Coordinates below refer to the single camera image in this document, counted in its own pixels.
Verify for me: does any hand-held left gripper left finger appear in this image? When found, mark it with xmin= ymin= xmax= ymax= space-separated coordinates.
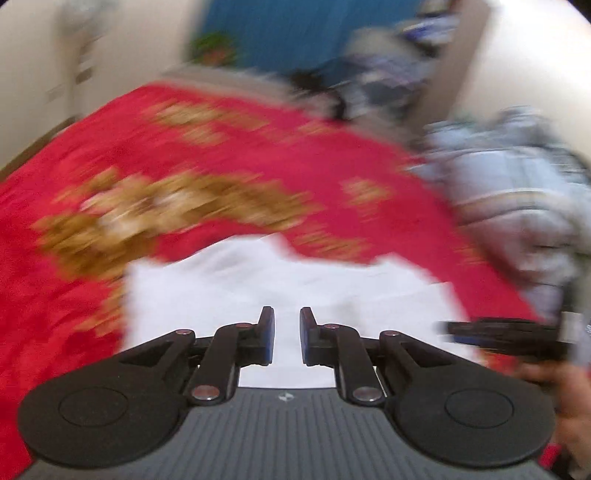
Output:
xmin=119 ymin=306 xmax=276 ymax=407

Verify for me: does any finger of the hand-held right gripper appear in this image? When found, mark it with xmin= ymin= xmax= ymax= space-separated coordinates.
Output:
xmin=443 ymin=318 xmax=568 ymax=363

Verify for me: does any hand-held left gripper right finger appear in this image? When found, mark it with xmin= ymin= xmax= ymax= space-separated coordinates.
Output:
xmin=299 ymin=306 xmax=462 ymax=407

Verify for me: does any white long-sleeved shirt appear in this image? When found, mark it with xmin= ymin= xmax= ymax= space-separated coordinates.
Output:
xmin=122 ymin=233 xmax=492 ymax=389

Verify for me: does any person's right hand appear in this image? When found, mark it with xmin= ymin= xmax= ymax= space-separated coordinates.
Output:
xmin=516 ymin=361 xmax=591 ymax=480

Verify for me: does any plaid duvet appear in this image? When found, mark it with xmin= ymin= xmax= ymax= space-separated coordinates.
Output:
xmin=413 ymin=107 xmax=591 ymax=324

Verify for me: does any red floral blanket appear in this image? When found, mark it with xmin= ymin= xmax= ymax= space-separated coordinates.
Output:
xmin=0 ymin=80 xmax=571 ymax=480

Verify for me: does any black bag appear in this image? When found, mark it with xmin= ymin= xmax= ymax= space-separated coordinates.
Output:
xmin=293 ymin=69 xmax=354 ymax=121

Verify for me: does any wooden shelf cabinet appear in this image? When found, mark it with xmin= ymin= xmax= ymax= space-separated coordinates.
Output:
xmin=416 ymin=0 xmax=502 ymax=127

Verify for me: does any potted green plant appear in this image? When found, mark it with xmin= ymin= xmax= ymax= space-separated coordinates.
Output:
xmin=188 ymin=31 xmax=242 ymax=69

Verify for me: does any blue curtain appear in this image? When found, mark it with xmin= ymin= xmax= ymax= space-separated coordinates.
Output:
xmin=198 ymin=0 xmax=428 ymax=77

